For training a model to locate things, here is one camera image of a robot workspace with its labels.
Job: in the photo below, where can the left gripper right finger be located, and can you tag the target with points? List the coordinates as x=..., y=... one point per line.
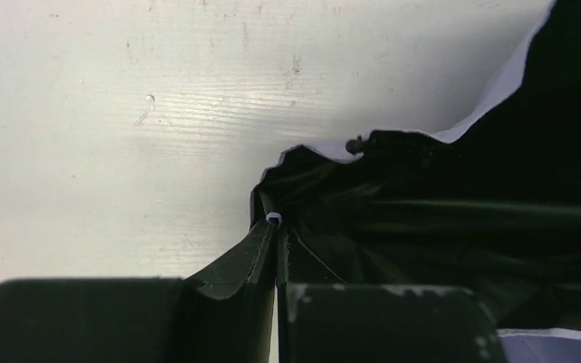
x=387, y=293

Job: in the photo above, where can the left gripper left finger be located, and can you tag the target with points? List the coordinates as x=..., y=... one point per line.
x=223, y=313

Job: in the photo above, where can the purple umbrella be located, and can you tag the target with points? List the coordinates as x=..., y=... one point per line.
x=508, y=174

